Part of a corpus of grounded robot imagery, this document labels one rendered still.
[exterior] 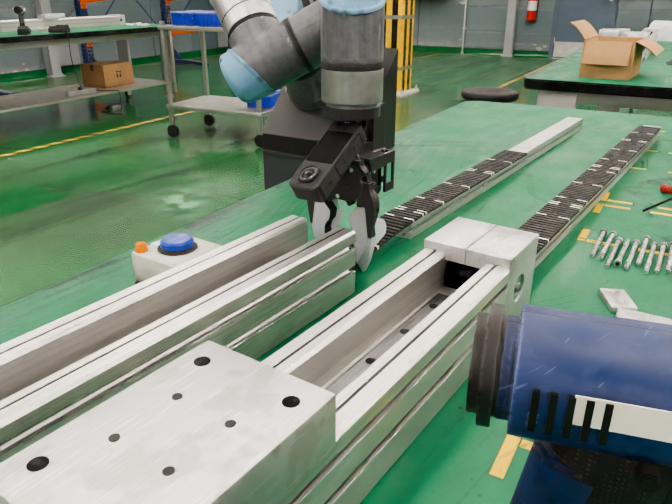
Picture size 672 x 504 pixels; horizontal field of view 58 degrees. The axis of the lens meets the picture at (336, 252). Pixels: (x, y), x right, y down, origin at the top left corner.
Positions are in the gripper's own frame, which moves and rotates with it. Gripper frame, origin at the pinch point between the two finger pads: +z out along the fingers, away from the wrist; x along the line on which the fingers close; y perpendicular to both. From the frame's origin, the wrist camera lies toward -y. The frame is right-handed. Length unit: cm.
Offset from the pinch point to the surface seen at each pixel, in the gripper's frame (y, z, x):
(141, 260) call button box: -20.4, -3.4, 14.8
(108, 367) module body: -38.9, -6.4, -5.1
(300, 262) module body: -15.0, -6.3, -5.0
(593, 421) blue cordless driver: -39, -17, -39
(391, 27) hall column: 560, 8, 320
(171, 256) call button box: -18.5, -4.1, 11.6
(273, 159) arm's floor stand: 47, 4, 52
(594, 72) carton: 220, 0, 22
